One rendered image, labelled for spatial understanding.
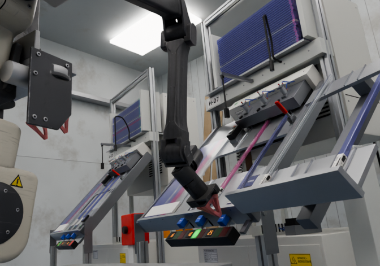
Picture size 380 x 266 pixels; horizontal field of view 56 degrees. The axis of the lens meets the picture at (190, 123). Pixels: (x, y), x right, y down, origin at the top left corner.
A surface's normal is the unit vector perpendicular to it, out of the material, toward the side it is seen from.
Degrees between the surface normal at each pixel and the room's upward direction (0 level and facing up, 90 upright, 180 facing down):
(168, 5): 99
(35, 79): 90
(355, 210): 90
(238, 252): 90
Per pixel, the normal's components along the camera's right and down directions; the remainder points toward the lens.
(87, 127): 0.74, -0.26
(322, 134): -0.82, -0.10
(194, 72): -0.67, -0.16
